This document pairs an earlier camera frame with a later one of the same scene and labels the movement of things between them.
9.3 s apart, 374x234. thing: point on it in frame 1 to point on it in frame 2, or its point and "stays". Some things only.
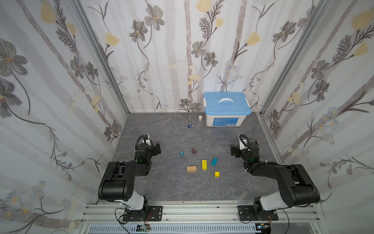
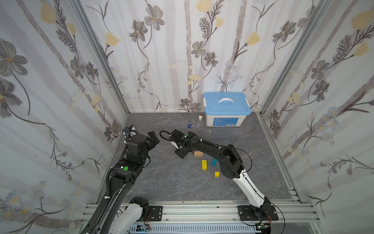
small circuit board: x=143 y=227 stays
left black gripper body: x=153 y=151 to x=149 y=144
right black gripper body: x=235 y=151 to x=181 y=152
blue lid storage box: x=226 y=109 stays
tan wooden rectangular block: x=192 y=168 to x=198 y=154
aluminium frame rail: x=303 y=212 stays
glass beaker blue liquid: x=191 y=125 stays
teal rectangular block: x=214 y=161 stays
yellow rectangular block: x=204 y=165 stays
